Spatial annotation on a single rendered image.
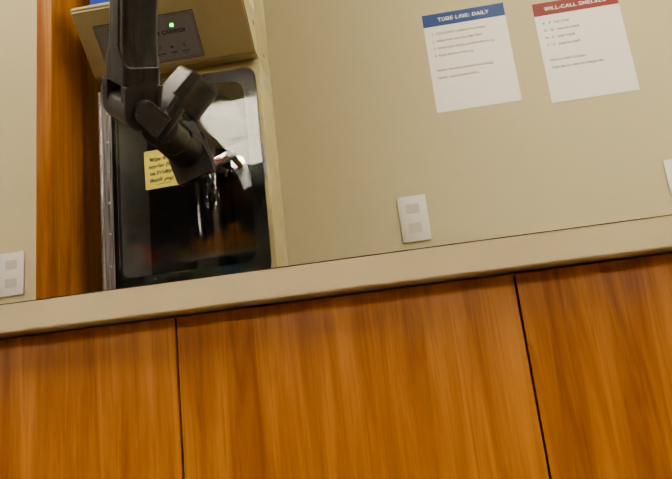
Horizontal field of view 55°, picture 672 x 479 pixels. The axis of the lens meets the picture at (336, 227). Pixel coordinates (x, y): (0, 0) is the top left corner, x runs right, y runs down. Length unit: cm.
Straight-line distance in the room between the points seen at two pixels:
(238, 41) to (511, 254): 69
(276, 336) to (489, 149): 93
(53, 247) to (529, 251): 79
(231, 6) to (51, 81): 36
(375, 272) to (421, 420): 19
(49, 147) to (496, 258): 82
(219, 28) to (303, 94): 51
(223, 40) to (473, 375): 77
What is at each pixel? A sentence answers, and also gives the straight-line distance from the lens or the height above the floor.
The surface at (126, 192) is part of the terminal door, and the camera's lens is 127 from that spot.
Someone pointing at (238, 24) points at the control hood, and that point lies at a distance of 127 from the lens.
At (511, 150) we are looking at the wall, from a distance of 166.
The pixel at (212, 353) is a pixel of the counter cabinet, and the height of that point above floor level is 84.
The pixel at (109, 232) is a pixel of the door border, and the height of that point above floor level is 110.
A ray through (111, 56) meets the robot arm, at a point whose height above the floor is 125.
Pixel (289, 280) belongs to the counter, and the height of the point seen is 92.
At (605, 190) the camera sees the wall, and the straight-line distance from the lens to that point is 167.
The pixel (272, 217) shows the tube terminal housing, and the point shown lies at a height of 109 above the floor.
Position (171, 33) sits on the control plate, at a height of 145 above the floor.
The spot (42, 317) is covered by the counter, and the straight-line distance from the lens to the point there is 96.
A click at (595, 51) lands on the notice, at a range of 180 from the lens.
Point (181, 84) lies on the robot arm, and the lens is 100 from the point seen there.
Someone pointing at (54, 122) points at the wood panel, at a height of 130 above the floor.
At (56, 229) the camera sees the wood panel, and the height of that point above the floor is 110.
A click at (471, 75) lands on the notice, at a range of 173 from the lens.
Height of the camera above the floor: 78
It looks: 14 degrees up
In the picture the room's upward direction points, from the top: 7 degrees counter-clockwise
